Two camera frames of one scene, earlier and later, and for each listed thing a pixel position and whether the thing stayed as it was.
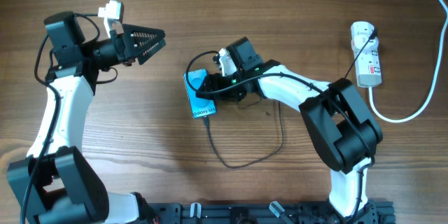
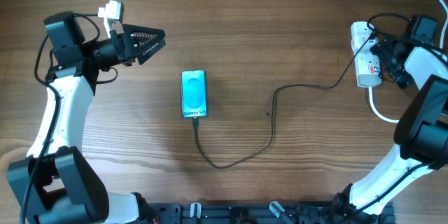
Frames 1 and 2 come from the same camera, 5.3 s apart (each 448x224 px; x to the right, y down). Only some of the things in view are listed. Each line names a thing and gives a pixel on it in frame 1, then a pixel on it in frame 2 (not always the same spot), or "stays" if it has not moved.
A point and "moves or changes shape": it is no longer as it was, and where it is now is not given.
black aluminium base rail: [372, 213] stays
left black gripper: [127, 44] stays
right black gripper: [213, 81] to [382, 49]
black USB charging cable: [374, 34] to [371, 38]
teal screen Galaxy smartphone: [199, 107] moves or changes shape
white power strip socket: [365, 45] stays
